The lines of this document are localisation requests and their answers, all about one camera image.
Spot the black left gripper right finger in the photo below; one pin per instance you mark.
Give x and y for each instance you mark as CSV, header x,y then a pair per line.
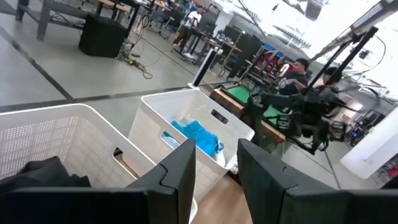
x,y
295,202

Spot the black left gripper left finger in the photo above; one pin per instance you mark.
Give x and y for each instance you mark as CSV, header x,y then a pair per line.
x,y
124,205

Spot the bright blue garment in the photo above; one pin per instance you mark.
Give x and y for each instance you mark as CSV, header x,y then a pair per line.
x,y
202,137

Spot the white towel garment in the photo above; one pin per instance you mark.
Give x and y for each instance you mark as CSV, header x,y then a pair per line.
x,y
220,159

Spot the light blue garment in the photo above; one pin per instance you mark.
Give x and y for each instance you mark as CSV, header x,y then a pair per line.
x,y
170,141

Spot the black knit garment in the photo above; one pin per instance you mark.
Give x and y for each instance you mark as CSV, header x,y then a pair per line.
x,y
43,174

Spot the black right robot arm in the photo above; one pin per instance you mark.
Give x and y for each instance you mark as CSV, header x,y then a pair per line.
x,y
311,115

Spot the wooden table with green mat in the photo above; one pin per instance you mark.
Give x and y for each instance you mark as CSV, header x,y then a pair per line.
x,y
239,99

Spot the person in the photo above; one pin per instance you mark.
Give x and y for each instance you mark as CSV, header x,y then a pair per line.
x,y
329,79
189,25
295,79

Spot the white tower fan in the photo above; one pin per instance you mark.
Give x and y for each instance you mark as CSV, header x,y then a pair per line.
x,y
205,68

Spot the white perforated laundry basket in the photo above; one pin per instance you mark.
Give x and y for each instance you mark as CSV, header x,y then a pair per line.
x,y
77,140
192,105

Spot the black speaker box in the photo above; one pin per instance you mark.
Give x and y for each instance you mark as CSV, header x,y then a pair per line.
x,y
102,35

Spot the grey metal workbench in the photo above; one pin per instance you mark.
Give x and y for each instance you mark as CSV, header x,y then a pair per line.
x,y
46,14

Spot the black frame post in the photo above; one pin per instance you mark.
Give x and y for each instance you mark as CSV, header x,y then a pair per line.
x,y
348,56

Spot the overhead frame bar with lights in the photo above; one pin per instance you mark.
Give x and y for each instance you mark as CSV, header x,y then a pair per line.
x,y
357,28

